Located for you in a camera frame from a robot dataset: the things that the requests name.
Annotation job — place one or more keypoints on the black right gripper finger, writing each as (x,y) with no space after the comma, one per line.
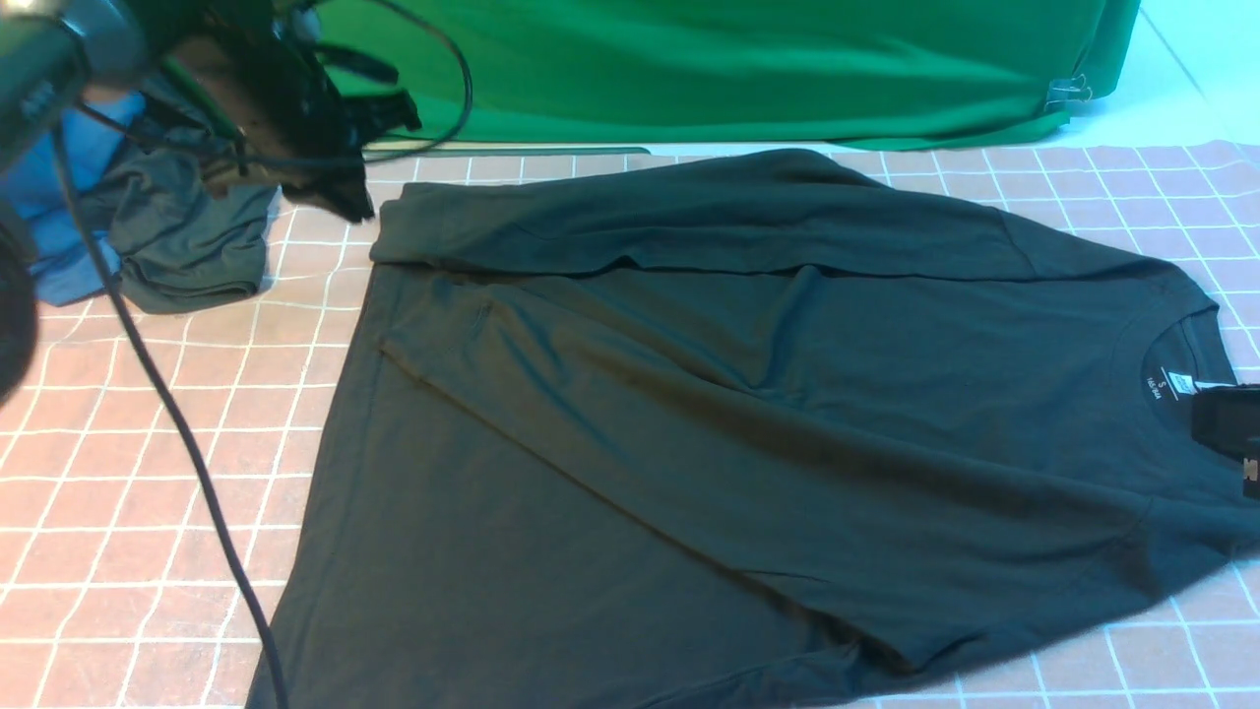
(1226,419)

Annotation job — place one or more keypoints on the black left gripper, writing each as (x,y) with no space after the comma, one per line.
(289,126)

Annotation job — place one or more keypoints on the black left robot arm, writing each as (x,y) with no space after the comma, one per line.
(145,141)

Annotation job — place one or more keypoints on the green backdrop cloth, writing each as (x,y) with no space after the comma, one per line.
(871,75)

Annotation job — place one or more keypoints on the crumpled dark gray garment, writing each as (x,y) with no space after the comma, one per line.
(178,248)

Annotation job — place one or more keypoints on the blue garment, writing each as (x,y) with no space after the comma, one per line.
(63,269)

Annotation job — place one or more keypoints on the metal binder clip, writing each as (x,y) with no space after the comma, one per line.
(1065,91)

